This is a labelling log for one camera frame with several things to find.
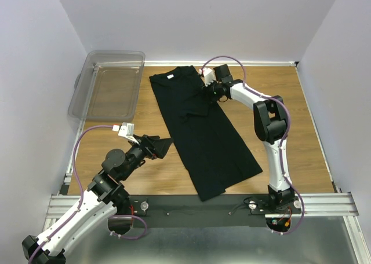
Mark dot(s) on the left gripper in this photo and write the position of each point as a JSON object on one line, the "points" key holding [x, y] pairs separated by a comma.
{"points": [[161, 146]]}

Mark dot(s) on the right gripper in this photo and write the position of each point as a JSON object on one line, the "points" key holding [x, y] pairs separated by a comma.
{"points": [[210, 98]]}

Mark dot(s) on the black t-shirt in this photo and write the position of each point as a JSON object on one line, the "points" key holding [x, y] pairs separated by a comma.
{"points": [[212, 151]]}

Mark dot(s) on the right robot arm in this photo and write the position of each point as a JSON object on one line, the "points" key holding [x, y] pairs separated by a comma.
{"points": [[271, 125]]}

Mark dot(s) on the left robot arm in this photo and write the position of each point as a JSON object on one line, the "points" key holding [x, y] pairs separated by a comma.
{"points": [[104, 197]]}

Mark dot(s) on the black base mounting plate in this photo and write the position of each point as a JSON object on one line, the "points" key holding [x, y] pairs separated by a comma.
{"points": [[187, 211]]}

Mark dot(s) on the clear plastic bin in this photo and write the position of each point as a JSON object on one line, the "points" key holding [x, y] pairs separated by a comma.
{"points": [[107, 89]]}

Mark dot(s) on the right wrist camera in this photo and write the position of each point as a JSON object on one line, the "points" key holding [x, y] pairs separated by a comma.
{"points": [[208, 75]]}

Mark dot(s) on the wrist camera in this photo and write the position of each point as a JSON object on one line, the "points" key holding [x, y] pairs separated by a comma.
{"points": [[208, 75], [125, 130]]}

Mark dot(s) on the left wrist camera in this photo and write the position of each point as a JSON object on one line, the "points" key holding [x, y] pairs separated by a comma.
{"points": [[125, 130]]}

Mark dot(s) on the aluminium front frame rail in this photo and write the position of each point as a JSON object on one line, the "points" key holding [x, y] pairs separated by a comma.
{"points": [[311, 205]]}

